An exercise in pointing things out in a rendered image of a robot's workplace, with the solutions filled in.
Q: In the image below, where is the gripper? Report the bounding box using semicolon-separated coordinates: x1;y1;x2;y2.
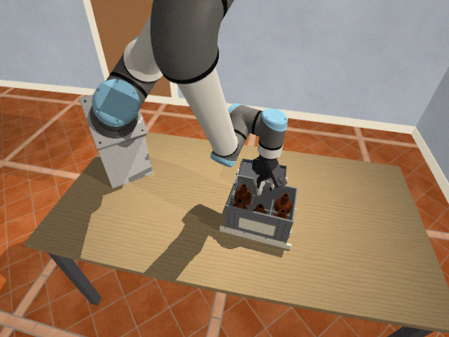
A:
252;155;277;196

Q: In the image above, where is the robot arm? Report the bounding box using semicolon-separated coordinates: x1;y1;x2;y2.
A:
90;0;287;167

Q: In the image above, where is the grey plastic crate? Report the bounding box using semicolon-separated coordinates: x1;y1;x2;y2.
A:
225;177;298;243

